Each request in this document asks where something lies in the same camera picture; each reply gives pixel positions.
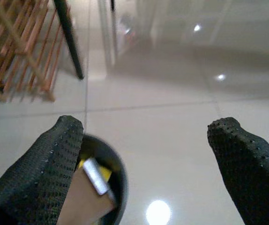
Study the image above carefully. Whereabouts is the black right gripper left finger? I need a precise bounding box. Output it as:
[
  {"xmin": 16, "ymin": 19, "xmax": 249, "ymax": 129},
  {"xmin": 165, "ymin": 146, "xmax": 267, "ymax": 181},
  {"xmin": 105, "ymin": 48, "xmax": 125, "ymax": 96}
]
[{"xmin": 0, "ymin": 115, "xmax": 84, "ymax": 225}]

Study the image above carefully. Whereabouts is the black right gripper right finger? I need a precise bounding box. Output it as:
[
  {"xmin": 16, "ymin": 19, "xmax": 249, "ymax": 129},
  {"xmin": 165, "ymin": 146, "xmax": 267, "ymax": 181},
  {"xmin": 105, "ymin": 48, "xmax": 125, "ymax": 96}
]
[{"xmin": 206, "ymin": 116, "xmax": 269, "ymax": 225}]

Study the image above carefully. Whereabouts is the brown cardboard trash piece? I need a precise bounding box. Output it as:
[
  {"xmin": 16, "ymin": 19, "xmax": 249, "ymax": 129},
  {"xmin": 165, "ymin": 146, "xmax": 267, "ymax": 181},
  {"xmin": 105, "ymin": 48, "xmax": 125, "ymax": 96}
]
[{"xmin": 57, "ymin": 167, "xmax": 116, "ymax": 225}]

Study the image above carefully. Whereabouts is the silver foil trash bar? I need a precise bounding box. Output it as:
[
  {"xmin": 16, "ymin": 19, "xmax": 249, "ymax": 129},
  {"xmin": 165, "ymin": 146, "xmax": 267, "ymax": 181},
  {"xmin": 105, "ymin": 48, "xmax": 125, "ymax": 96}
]
[{"xmin": 82, "ymin": 157, "xmax": 116, "ymax": 203}]

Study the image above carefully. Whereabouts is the black round rubbish bin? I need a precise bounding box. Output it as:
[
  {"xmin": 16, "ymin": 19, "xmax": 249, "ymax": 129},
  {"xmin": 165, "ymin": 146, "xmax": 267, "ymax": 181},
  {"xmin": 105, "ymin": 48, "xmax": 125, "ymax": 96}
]
[{"xmin": 78, "ymin": 134, "xmax": 128, "ymax": 225}]

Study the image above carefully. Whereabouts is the wooden slatted rack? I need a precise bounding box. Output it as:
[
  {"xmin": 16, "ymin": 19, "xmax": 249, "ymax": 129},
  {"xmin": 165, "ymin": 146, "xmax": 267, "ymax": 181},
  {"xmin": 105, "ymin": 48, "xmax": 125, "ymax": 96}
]
[{"xmin": 0, "ymin": 0, "xmax": 66, "ymax": 103}]

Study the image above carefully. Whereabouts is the black table leg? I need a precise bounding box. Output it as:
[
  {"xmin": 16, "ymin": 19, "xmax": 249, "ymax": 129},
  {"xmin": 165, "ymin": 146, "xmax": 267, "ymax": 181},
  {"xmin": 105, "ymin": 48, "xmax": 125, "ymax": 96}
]
[{"xmin": 53, "ymin": 0, "xmax": 85, "ymax": 80}]

